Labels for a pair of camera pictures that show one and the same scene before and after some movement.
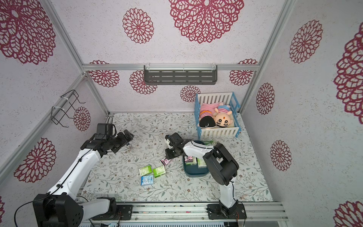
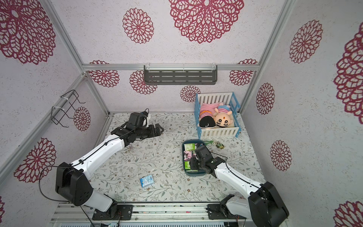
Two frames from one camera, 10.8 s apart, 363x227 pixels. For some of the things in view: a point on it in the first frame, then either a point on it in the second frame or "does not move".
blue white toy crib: x=217 y=115 does not move
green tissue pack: x=145 y=170 -> x=187 y=166
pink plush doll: x=207 y=120 does not move
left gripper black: x=127 y=134 -> x=152 y=133
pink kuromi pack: x=188 y=159 does not move
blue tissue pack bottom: x=147 y=179 does not move
